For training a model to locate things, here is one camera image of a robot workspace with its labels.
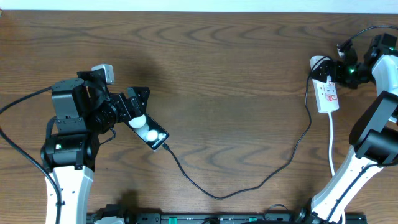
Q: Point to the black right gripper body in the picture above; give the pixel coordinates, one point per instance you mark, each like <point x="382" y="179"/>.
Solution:
<point x="352" y="74"/>

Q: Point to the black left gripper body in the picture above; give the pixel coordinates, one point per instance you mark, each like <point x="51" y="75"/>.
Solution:
<point x="122" y="108"/>

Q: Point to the black flip smartphone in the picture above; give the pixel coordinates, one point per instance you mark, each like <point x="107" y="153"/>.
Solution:
<point x="148" y="130"/>

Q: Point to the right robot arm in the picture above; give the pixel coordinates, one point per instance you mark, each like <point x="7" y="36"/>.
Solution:
<point x="373" y="146"/>

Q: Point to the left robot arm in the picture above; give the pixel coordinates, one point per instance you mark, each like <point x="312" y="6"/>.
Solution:
<point x="85" y="109"/>

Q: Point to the white USB charger adapter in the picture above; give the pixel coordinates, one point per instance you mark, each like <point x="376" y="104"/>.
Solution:
<point x="315" y="61"/>

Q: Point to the white power strip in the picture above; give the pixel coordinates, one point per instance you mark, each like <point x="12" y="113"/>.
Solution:
<point x="326" y="96"/>

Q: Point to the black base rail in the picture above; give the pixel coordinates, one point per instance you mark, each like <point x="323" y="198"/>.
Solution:
<point x="156" y="218"/>

